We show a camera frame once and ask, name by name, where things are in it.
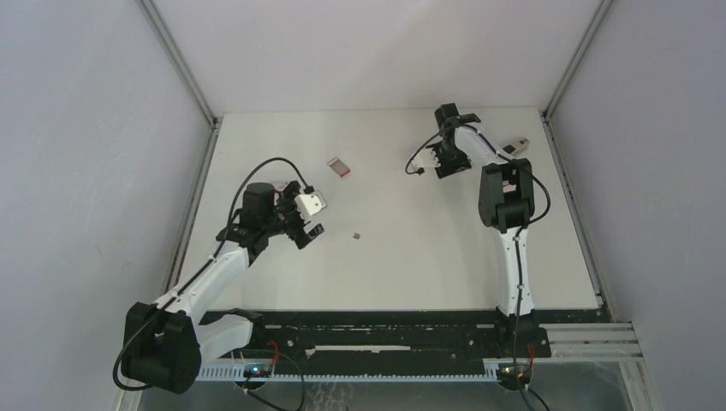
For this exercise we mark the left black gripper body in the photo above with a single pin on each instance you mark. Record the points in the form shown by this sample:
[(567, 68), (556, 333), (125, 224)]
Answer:
[(286, 217)]

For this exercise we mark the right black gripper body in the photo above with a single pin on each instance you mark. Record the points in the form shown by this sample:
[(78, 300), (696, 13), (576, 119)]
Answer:
[(451, 158)]

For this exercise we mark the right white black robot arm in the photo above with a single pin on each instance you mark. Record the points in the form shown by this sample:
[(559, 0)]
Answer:
[(506, 198)]

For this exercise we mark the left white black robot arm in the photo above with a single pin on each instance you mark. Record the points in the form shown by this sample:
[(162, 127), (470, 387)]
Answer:
[(165, 342)]

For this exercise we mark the black silver stapler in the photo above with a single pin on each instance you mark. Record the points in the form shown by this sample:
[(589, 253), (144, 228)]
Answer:
[(517, 146)]

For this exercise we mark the open red staple box tray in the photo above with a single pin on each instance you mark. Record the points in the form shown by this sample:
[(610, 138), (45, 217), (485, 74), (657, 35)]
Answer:
[(339, 167)]

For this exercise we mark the left controller board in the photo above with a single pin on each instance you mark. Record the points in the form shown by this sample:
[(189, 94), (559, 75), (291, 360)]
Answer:
[(257, 371)]

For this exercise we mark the controller board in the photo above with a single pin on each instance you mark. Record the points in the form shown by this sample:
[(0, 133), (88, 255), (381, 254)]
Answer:
[(257, 371), (512, 372)]

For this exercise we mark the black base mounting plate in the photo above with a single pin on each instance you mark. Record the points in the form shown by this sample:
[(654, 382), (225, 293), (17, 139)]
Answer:
[(364, 319)]

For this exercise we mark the right controller board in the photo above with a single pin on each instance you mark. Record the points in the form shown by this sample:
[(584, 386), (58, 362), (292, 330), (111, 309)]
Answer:
[(512, 372)]

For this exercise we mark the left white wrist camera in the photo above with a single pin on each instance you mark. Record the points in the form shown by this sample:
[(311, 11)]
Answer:
[(309, 205)]

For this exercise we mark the white slotted cable duct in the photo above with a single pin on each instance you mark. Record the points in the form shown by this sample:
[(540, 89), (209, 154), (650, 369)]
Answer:
[(482, 372)]

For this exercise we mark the aluminium frame rails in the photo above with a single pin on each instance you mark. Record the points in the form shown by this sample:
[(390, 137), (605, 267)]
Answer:
[(567, 342)]

